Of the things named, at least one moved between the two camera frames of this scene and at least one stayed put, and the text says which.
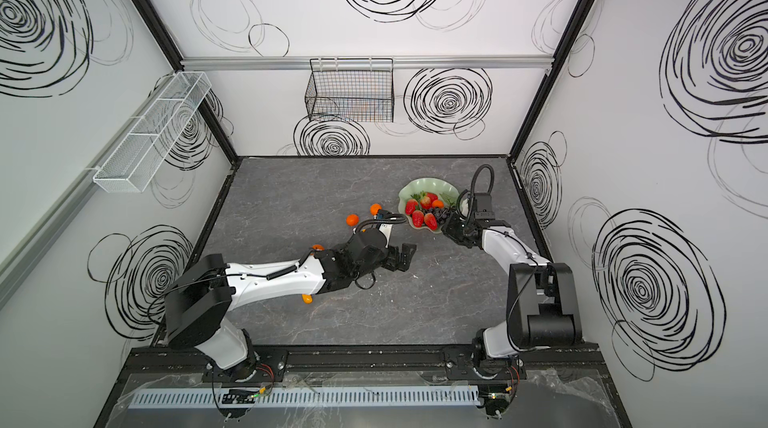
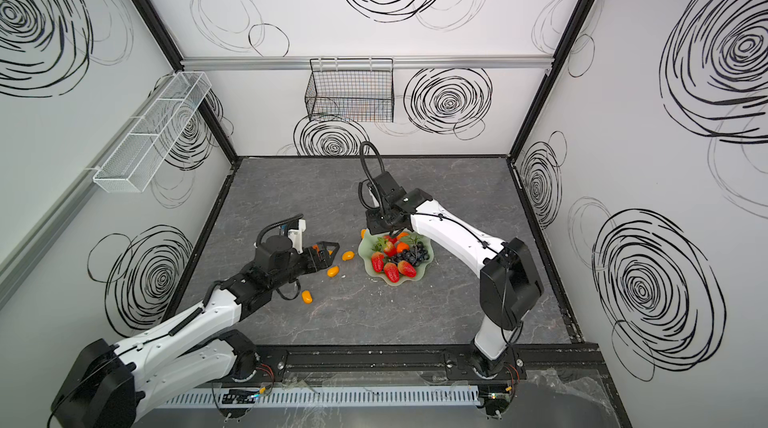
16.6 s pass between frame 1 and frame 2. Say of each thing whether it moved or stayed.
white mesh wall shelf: stayed
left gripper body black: moved
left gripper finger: moved
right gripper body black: moved
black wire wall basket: stayed
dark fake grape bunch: moved
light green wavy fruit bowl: moved
